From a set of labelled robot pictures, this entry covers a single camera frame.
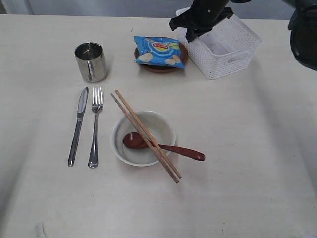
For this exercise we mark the brown wooden chopstick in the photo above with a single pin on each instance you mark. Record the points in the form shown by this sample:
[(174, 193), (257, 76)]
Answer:
[(148, 135), (143, 137)]

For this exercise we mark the white perforated plastic basket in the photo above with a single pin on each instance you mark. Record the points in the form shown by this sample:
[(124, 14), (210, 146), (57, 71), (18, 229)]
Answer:
[(227, 49)]

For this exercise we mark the red-brown wooden spoon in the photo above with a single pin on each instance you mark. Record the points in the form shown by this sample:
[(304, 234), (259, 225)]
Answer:
[(133, 140)]

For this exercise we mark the blue chips bag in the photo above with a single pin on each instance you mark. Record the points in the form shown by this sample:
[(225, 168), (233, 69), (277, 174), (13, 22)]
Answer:
[(158, 51)]

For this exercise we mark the beige ceramic bowl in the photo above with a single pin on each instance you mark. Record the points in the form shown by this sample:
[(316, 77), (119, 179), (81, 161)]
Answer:
[(158, 126)]

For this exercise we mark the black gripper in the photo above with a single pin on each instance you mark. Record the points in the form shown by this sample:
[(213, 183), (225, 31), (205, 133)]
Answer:
[(201, 17)]

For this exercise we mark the shiny steel cup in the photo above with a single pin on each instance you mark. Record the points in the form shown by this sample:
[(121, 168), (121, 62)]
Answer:
[(91, 61)]

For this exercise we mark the silver table knife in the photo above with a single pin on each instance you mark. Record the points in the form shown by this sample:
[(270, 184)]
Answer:
[(80, 115)]

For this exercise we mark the silver fork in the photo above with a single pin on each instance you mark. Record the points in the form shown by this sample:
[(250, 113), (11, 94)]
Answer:
[(97, 107)]

